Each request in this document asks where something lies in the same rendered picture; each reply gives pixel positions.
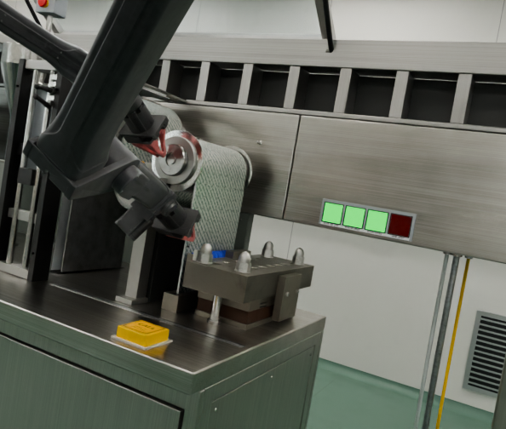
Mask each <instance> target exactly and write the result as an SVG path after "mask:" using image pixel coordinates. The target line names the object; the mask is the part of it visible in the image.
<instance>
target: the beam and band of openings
mask: <svg viewBox="0 0 506 429"><path fill-rule="evenodd" d="M52 34H54V35H56V36H57V37H59V38H60V39H62V40H64V41H67V42H69V43H72V44H76V45H77V46H79V47H80V48H82V49H84V50H85V51H87V52H89V50H90V48H91V46H92V44H93V42H94V40H95V38H96V36H97V34H57V33H52ZM333 45H334V50H333V52H332V53H326V52H325V51H326V50H327V49H328V42H327V39H307V38H265V37H183V36H173V37H172V38H171V40H170V42H169V44H168V46H167V47H166V49H165V51H164V52H163V54H162V56H161V57H160V59H159V61H158V63H157V65H155V67H154V69H153V70H152V73H151V75H150V76H149V78H148V79H147V81H146V83H147V84H149V85H152V86H153V87H156V88H158V89H162V90H164V91H166V92H169V93H171V94H174V95H177V96H179V97H181V98H183V99H186V100H187V102H186V103H185V105H195V106H212V107H221V108H231V109H239V110H249V111H259V112H276V113H285V114H295V115H300V116H302V115H303V116H313V117H330V118H340V119H349V120H358V121H367V122H377V123H394V124H404V125H412V126H422V127H431V128H440V129H458V130H467V131H476V132H486V133H495V134H506V84H502V83H506V43H475V42H433V41H391V40H349V39H333ZM184 66H185V67H184ZM199 67H201V68H199ZM231 69H234V70H231ZM311 73H313V74H311ZM326 74H330V75H326ZM360 76H362V77H360ZM391 77H393V78H391ZM423 79H426V80H423ZM439 80H442V81H439ZM454 81H457V82H454Z"/></svg>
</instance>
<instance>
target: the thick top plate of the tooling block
mask: <svg viewBox="0 0 506 429"><path fill-rule="evenodd" d="M237 261H239V259H230V258H227V257H222V258H213V259H212V264H210V265H209V264H202V263H198V262H197V261H196V260H187V263H186V268H185V273H184V278H183V284H182V286H183V287H186V288H190V289H195V290H197V291H200V292H204V293H206V294H210V295H215V296H218V297H221V298H224V299H228V300H232V301H236V302H238V303H242V304H244V303H248V302H251V301H254V300H260V299H264V298H267V297H271V296H275V295H276V292H277V287H278V281H279V276H280V275H285V274H290V273H294V272H296V273H300V274H302V279H301V284H300V289H304V288H307V287H310V286H311V282H312V276H313V268H314V266H312V265H309V264H305V263H303V264H304V265H303V266H302V265H296V264H292V263H291V262H292V260H287V259H283V258H279V257H275V256H274V257H273V258H267V257H263V256H261V255H251V256H250V263H251V268H250V273H242V272H236V271H234V269H235V267H236V262H237Z"/></svg>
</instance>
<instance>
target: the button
mask: <svg viewBox="0 0 506 429"><path fill-rule="evenodd" d="M169 331H170V330H169V329H166V328H163V327H160V326H158V325H156V324H153V323H149V322H146V321H143V320H140V321H136V322H133V323H126V324H122V325H118V331H117V337H119V338H122V339H124V340H128V341H130V342H133V343H135V344H138V345H140V346H144V347H146V346H150V345H154V344H157V343H159V342H163V341H166V340H168V336H169Z"/></svg>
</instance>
